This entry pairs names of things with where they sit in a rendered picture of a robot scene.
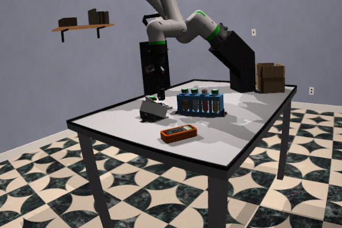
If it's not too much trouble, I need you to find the orange pocket multimeter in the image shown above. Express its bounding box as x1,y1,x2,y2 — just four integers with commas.
160,125,197,143

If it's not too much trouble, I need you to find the blue test tube rack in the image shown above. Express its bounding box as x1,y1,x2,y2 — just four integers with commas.
176,92,224,117

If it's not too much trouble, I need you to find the white button panel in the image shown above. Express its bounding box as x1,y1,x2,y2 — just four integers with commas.
140,100,169,123

